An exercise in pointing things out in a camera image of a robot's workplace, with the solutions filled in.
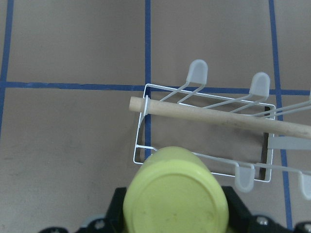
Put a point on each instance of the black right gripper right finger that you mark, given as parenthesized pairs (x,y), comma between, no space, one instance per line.
(242,221)

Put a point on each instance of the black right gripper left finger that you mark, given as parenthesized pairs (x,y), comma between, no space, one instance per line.
(112,221)

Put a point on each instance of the yellow plastic cup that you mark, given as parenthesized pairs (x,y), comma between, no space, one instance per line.
(174,192)

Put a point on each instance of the white wire cup rack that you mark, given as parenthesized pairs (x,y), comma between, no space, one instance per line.
(236,136)

